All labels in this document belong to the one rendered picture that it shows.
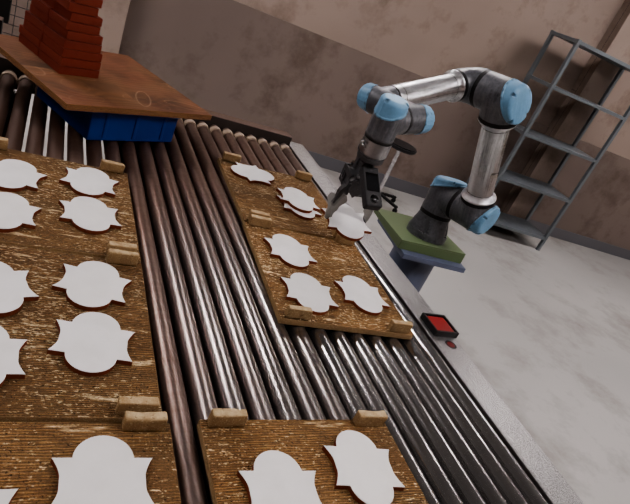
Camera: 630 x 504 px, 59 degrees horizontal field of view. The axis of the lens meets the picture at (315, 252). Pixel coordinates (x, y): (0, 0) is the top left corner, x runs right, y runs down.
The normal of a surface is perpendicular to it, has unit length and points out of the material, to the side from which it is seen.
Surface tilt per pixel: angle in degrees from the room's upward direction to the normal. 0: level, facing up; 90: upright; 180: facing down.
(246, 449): 0
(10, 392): 0
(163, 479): 0
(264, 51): 90
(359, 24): 90
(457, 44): 90
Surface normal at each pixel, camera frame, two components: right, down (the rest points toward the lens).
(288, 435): 0.37, -0.82
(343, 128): 0.22, 0.53
